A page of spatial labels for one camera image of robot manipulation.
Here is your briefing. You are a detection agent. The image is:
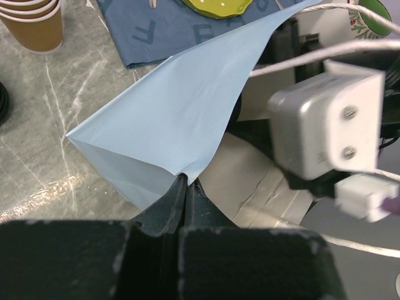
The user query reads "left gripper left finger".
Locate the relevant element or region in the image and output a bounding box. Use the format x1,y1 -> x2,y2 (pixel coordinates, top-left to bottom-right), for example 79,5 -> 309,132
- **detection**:
1,175 -> 188,299

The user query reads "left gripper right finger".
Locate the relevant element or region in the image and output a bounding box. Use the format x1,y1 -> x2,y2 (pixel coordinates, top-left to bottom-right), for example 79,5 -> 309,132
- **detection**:
177,181 -> 346,299

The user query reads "light blue paper bag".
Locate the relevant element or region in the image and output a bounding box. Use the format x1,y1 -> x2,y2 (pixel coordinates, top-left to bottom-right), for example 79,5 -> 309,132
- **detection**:
67,1 -> 320,209

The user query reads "stack of brown paper cups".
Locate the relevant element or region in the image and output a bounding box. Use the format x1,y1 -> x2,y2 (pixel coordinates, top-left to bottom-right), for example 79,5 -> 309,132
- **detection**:
1,0 -> 63,54

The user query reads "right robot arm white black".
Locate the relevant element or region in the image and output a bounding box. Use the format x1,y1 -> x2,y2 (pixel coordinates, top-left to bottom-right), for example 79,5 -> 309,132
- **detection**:
227,17 -> 399,198

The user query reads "stack of black lids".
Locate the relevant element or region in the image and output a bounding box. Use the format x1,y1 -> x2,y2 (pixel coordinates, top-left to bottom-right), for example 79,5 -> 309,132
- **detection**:
0,82 -> 11,125

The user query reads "blue letter-print cloth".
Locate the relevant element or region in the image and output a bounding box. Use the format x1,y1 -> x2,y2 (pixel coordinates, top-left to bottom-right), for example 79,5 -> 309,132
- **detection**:
97,1 -> 315,77

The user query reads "yellow plate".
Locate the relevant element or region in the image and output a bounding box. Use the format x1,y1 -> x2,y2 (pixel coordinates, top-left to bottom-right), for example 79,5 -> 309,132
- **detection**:
182,0 -> 253,19

